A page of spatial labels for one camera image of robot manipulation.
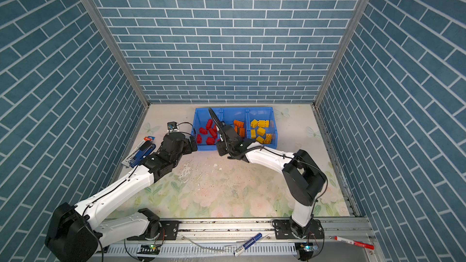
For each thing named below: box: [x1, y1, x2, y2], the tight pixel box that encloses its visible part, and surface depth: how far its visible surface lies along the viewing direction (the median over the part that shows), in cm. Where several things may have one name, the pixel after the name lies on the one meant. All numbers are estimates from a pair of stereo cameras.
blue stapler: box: [129, 143, 156, 168], surface depth 96 cm
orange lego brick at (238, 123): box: [233, 119, 244, 128], surface depth 110 cm
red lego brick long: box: [206, 118, 213, 130], surface depth 110 cm
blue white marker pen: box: [233, 232, 263, 258], surface depth 71 cm
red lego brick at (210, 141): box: [206, 137, 215, 145], surface depth 101 cm
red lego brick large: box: [208, 127, 218, 139], surface depth 107 cm
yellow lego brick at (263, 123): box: [257, 120, 271, 128], surface depth 110 cm
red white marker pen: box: [334, 235, 375, 250], surface depth 72 cm
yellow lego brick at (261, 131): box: [257, 126, 266, 137], surface depth 107 cm
